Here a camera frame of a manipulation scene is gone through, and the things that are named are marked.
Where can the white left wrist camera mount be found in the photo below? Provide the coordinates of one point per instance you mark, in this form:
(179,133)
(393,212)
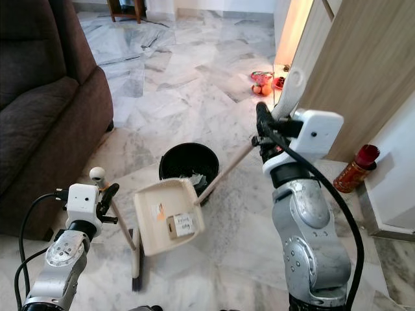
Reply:
(83,201)

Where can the black round waste bin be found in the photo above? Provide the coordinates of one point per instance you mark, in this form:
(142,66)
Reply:
(188,159)

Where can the red bottle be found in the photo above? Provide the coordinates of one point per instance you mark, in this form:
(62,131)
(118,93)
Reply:
(355,170)

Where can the small printed cardboard box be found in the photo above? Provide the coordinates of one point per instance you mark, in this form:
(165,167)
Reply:
(183,225)

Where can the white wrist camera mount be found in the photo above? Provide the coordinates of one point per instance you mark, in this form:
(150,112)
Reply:
(83,201)
(321,133)

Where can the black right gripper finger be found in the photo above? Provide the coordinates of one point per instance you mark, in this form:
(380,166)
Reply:
(264,118)

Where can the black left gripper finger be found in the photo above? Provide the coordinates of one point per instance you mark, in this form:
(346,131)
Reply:
(111,192)

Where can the cream broom with purple bristles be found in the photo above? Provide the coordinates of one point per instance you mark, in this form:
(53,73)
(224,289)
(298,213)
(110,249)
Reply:
(133,249)

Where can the light wooden cabinet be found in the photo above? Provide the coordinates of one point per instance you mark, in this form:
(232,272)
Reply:
(363,65)

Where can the dark brown sofa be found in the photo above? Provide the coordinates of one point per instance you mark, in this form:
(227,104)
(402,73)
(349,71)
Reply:
(45,110)

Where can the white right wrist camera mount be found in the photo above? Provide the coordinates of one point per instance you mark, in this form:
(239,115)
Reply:
(321,133)

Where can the brown wooden stool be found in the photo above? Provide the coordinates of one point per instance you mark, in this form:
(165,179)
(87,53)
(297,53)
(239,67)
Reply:
(126,6)

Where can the red bowl with oranges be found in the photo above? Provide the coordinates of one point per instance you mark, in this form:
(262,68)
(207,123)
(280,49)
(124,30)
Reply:
(262,83)

